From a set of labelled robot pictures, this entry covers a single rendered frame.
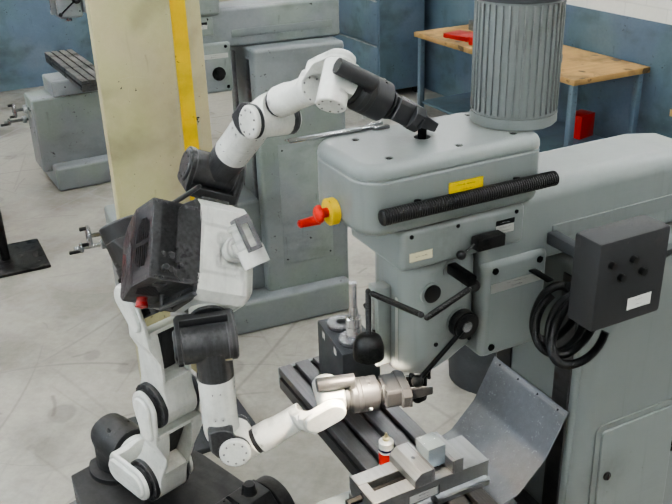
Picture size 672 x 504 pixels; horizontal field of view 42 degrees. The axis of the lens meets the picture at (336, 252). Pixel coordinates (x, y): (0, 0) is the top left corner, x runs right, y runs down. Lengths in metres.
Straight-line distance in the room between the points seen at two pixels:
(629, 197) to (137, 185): 2.03
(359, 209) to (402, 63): 7.69
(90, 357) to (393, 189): 3.33
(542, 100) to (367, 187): 0.46
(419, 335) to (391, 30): 7.43
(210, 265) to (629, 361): 1.11
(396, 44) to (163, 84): 6.06
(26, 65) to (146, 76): 7.43
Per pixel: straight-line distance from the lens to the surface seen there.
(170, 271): 2.05
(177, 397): 2.57
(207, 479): 3.03
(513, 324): 2.15
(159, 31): 3.46
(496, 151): 1.91
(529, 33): 1.94
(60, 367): 4.88
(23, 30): 10.79
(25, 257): 6.19
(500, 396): 2.55
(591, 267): 1.89
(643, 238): 1.93
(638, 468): 2.64
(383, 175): 1.76
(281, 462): 3.97
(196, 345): 2.06
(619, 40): 7.47
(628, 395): 2.46
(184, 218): 2.10
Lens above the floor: 2.48
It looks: 25 degrees down
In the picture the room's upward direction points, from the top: 2 degrees counter-clockwise
